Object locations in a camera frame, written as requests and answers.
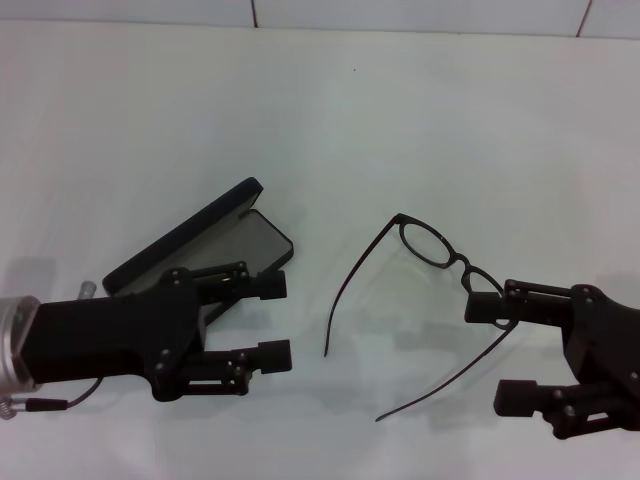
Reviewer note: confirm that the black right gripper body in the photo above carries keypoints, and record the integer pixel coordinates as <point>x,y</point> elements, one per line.
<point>610,350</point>

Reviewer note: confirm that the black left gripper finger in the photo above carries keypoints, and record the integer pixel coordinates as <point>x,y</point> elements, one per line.
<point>275,356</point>
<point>270,285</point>

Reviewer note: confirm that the black glasses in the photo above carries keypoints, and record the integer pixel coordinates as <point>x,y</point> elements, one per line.
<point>462,260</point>

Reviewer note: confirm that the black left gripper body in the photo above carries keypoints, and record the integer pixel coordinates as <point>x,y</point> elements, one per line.
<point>110,335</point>

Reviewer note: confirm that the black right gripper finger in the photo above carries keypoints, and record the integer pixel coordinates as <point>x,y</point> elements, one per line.
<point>485,307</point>
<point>517,397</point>

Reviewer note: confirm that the black glasses case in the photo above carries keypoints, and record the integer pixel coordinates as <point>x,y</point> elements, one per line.
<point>265,240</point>

